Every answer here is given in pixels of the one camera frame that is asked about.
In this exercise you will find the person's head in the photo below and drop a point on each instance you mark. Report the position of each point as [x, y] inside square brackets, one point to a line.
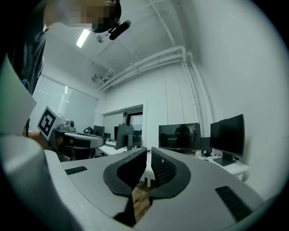
[90, 13]

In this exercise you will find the grey-backed monitor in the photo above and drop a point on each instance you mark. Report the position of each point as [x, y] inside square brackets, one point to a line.
[123, 136]

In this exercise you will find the wide black monitor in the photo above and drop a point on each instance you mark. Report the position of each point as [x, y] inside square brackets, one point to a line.
[179, 138]

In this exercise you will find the small black monitor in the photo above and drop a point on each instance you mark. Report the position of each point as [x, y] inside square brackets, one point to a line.
[99, 130]

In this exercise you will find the long white desk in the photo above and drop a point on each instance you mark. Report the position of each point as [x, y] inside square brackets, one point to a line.
[110, 150]

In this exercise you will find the person's left forearm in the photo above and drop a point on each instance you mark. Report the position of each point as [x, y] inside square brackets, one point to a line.
[39, 139]

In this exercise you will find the black box speaker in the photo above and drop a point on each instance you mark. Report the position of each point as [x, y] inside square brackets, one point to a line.
[206, 144]

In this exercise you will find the long ceiling light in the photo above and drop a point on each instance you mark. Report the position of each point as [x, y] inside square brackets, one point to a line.
[82, 38]

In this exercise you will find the person's black shirt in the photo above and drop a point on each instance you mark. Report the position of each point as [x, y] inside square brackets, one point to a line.
[29, 61]

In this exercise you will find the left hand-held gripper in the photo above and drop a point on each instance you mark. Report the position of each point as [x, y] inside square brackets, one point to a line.
[48, 123]

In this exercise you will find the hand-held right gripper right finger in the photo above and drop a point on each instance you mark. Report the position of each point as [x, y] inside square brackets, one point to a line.
[203, 203]

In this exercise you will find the dark doorway with white frame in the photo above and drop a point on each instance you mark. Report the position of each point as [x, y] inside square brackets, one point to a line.
[135, 119]

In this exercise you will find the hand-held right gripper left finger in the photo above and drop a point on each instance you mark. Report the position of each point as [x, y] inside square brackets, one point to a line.
[90, 180]

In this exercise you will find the black head-worn camera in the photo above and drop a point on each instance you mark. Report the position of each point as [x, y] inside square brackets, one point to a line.
[118, 30]

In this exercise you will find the white ceiling pipes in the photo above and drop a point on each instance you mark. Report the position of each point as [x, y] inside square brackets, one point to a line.
[146, 64]

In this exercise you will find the tall black monitor on stand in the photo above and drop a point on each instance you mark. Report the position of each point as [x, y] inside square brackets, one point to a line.
[227, 134]

